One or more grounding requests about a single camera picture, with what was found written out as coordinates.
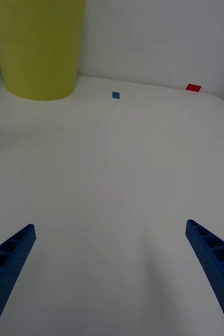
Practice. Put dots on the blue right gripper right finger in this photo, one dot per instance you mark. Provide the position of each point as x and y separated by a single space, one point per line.
219 270

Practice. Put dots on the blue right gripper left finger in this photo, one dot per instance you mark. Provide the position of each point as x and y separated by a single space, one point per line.
6 265

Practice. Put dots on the yellow-green plastic bin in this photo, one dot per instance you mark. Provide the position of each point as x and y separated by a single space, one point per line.
38 47

